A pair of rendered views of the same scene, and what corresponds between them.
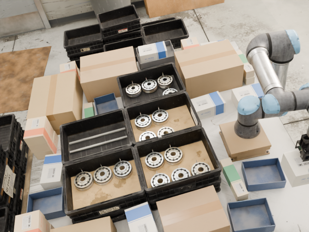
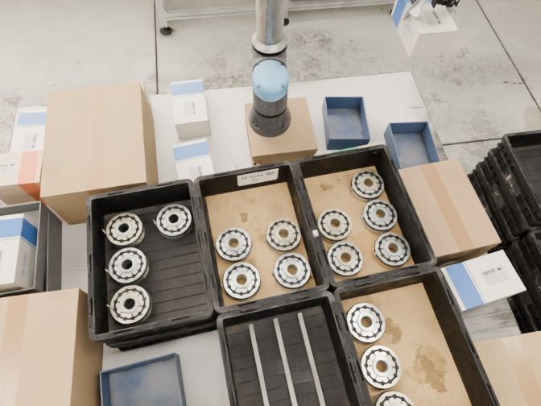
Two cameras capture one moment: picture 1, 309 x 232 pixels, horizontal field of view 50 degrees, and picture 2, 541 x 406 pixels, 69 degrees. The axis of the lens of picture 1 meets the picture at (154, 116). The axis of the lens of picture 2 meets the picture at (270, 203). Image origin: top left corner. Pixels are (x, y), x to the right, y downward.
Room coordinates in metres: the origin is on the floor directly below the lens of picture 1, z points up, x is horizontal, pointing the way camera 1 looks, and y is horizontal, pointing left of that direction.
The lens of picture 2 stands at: (1.36, 0.38, 1.92)
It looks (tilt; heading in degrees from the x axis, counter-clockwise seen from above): 63 degrees down; 259
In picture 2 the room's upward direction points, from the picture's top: 4 degrees clockwise
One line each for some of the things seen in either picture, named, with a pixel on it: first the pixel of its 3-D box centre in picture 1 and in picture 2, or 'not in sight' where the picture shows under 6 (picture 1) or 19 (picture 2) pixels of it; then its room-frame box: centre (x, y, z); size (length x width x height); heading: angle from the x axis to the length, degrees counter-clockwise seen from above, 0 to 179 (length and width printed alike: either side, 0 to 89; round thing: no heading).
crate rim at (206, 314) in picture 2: (150, 84); (146, 253); (1.60, -0.01, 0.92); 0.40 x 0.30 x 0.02; 95
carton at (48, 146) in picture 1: (41, 138); not in sight; (1.43, 0.73, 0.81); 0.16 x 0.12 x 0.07; 177
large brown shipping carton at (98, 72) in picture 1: (110, 74); (27, 383); (1.93, 0.25, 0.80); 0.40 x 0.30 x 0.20; 90
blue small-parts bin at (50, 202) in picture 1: (47, 205); not in sight; (0.99, 0.69, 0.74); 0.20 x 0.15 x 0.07; 91
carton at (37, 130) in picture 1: (37, 130); not in sight; (1.43, 0.73, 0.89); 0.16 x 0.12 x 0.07; 178
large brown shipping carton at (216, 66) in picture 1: (208, 69); (105, 152); (1.77, -0.43, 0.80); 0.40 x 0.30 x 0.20; 93
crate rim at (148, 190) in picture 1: (175, 158); (361, 210); (1.00, -0.07, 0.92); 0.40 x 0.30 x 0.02; 95
